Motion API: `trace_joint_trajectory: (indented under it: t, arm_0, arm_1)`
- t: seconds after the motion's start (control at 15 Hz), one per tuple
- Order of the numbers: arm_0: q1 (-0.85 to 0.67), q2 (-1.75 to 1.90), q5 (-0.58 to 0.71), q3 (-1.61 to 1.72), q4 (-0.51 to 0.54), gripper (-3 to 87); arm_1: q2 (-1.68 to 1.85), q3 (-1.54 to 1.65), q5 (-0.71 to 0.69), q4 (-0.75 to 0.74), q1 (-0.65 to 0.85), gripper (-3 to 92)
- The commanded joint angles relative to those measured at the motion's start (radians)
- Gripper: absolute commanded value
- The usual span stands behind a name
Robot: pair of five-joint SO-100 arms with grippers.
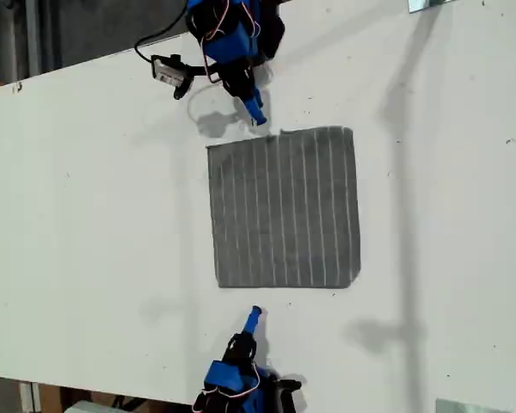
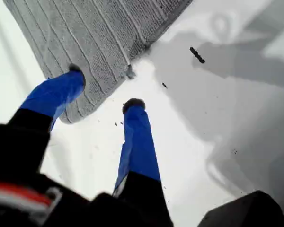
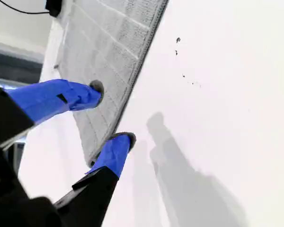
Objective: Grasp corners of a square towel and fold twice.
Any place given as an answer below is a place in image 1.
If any grey striped square towel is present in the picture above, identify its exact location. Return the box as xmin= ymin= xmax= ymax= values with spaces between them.
xmin=206 ymin=125 xmax=363 ymax=290

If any white box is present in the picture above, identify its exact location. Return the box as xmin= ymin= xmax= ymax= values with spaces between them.
xmin=65 ymin=399 xmax=118 ymax=413

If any white table leg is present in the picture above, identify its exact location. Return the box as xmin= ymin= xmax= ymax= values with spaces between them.
xmin=18 ymin=380 xmax=42 ymax=413

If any black camera stalk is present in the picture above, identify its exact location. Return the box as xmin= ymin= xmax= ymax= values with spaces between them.
xmin=171 ymin=63 xmax=221 ymax=101

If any black camera box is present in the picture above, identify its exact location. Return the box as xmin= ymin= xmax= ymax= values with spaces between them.
xmin=276 ymin=377 xmax=304 ymax=393
xmin=150 ymin=53 xmax=187 ymax=88

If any black camera cable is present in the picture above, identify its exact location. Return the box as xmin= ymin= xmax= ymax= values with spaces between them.
xmin=133 ymin=11 xmax=191 ymax=65

